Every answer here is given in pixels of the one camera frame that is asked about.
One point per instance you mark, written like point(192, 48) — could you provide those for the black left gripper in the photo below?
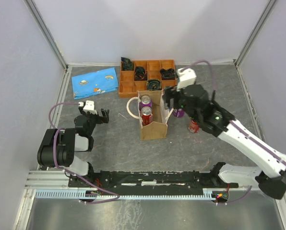
point(100, 119)

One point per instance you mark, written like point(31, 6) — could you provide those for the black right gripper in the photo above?
point(170, 93)

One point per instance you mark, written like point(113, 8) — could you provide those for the purple can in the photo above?
point(145, 101)
point(178, 113)

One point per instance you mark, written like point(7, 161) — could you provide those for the red can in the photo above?
point(193, 127)
point(146, 115)

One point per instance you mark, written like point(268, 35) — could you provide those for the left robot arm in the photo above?
point(58, 148)

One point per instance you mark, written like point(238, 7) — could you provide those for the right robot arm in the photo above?
point(217, 121)

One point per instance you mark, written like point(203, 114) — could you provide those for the dark rolled tie bottom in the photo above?
point(154, 85)

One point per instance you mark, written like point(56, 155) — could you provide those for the dark rolled tie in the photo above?
point(140, 74)
point(168, 74)
point(127, 64)
point(154, 85)

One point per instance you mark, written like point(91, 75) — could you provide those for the dark rolled tie right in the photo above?
point(168, 74)

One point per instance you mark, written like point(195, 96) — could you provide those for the orange wooden compartment tray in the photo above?
point(128, 86)

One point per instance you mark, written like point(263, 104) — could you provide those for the dark rolled tie middle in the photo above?
point(140, 74)

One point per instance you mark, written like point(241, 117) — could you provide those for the blue patterned folded cloth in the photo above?
point(94, 83)

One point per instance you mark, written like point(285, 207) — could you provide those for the dark rolled tie top left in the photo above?
point(127, 64)

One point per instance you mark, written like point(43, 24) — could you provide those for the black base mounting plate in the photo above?
point(158, 183)

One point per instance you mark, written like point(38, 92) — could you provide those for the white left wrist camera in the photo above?
point(88, 106)

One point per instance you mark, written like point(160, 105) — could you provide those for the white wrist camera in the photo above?
point(88, 106)
point(185, 78)

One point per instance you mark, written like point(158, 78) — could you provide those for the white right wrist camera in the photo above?
point(185, 78)

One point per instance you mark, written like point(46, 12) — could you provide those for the light blue cable duct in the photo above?
point(83, 194)

